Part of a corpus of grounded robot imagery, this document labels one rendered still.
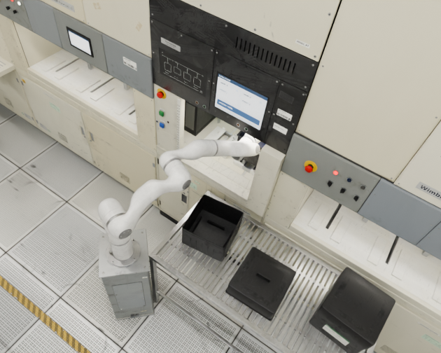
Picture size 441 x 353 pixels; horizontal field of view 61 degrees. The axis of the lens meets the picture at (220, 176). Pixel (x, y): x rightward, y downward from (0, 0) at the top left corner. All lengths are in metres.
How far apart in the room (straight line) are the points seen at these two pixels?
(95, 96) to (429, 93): 2.29
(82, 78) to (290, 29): 2.04
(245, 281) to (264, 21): 1.31
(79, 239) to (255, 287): 1.67
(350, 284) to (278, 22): 1.33
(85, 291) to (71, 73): 1.69
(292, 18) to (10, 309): 2.64
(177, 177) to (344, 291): 1.02
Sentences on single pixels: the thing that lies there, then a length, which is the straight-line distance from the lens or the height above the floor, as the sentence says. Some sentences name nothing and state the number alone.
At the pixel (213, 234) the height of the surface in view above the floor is 0.77.
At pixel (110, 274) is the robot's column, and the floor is 0.76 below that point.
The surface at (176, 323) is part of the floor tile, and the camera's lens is 2.93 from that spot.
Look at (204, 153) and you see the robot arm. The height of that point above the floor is 1.39.
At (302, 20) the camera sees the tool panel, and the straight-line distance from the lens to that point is 1.57.
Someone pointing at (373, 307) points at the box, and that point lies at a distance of 2.13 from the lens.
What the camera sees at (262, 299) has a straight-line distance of 2.11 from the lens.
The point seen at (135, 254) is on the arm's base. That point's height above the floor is 0.77.
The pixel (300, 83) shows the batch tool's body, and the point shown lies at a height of 1.83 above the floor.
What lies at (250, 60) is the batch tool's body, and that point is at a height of 1.83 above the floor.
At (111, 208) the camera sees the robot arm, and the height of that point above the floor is 1.18.
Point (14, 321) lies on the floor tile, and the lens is 3.15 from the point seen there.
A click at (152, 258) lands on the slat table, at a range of 2.28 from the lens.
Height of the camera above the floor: 2.80
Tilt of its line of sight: 51 degrees down
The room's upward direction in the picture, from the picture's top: 9 degrees clockwise
